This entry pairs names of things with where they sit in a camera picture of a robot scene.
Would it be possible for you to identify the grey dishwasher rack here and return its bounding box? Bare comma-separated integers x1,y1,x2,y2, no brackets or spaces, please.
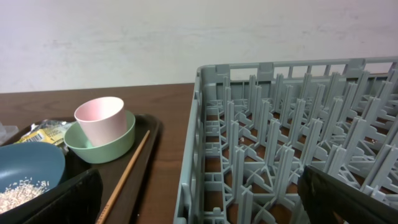
174,57,397,223

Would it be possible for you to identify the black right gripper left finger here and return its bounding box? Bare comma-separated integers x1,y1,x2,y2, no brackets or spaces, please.
1,169,103,224

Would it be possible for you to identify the wooden chopstick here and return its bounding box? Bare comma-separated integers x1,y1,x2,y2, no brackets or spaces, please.
95,130,150,224

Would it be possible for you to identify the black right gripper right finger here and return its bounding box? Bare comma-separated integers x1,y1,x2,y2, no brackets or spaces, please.
298,166,397,224

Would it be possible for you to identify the yellow snack wrapper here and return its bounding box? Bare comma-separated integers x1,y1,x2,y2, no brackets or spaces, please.
16,119,74,146

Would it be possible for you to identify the pink cup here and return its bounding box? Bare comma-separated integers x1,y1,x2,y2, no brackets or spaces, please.
74,96,127,146

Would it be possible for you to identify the brown serving tray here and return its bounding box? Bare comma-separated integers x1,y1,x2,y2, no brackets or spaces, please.
48,114,162,223

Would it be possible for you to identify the dark blue bowl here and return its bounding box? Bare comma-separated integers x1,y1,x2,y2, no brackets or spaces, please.
1,142,65,192

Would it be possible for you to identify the white rice pile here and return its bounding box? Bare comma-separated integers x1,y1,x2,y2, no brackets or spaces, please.
1,177,50,213

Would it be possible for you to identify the green bowl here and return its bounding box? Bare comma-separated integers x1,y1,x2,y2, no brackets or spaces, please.
63,110,136,164

